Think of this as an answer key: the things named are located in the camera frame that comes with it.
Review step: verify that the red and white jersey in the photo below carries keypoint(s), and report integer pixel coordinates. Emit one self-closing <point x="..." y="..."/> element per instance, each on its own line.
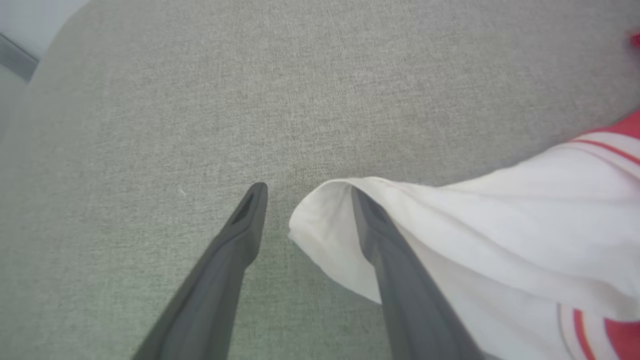
<point x="500" y="235"/>

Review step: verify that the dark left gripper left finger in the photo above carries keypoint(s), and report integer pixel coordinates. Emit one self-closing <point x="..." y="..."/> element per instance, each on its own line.
<point x="210" y="300"/>

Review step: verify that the grey fabric sofa cushion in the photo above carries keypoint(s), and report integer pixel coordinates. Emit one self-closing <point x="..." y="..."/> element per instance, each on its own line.
<point x="250" y="100"/>

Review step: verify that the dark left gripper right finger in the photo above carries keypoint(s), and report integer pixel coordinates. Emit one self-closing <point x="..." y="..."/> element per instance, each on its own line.
<point x="415" y="310"/>

